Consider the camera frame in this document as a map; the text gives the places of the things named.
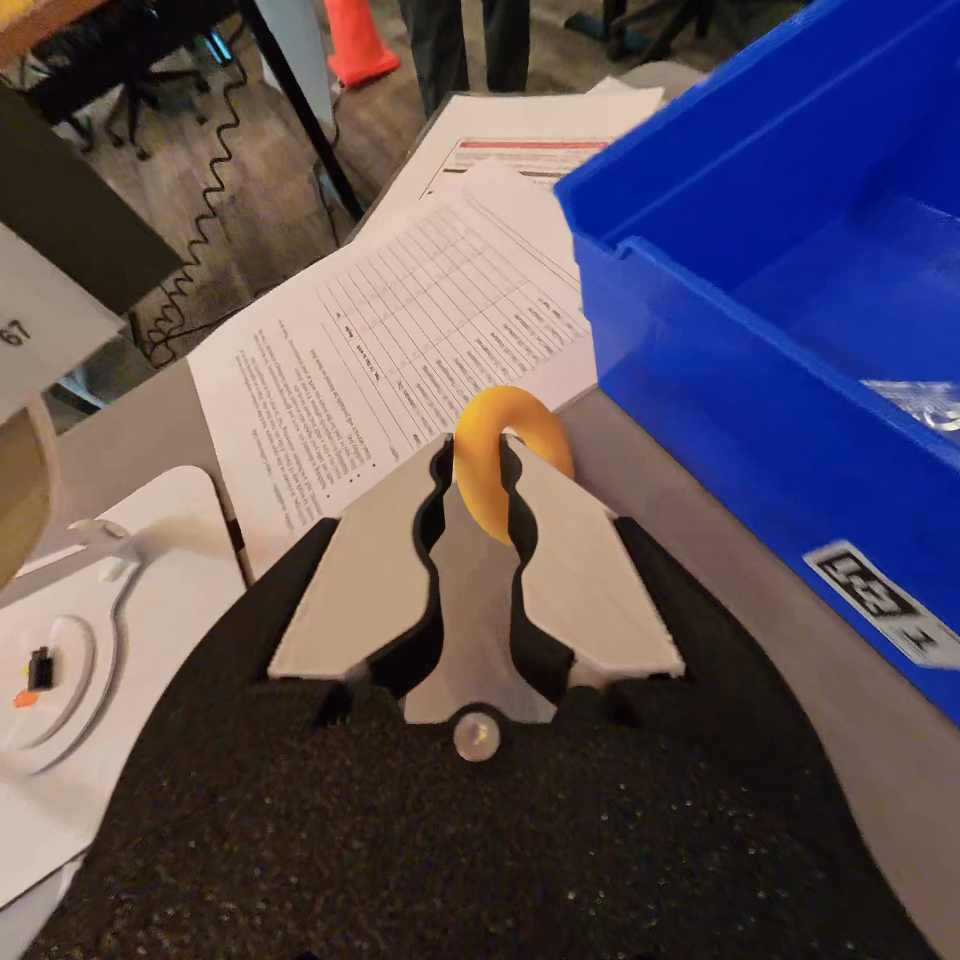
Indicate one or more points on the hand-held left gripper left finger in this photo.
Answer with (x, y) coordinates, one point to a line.
(352, 592)

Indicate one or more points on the white paper sheet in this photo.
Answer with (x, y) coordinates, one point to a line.
(622, 86)

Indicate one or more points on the black office chair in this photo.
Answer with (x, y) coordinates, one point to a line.
(652, 30)
(127, 75)

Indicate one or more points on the paper sheet with printed table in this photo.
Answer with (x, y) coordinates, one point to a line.
(360, 375)

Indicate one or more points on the white book stand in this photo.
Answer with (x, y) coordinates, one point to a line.
(172, 637)

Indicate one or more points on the orange traffic cone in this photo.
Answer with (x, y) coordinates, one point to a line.
(360, 37)

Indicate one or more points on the black pole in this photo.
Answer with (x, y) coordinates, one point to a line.
(300, 90)

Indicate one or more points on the paper sheet with red stripe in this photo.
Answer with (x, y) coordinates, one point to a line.
(480, 120)

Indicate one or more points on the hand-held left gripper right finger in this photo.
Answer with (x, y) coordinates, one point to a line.
(592, 592)

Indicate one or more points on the clear plastic bag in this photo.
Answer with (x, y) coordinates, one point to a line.
(915, 405)

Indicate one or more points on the wooden desk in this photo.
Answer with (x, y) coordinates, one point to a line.
(37, 22)

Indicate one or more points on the blue plastic bin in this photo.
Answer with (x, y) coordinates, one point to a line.
(750, 420)

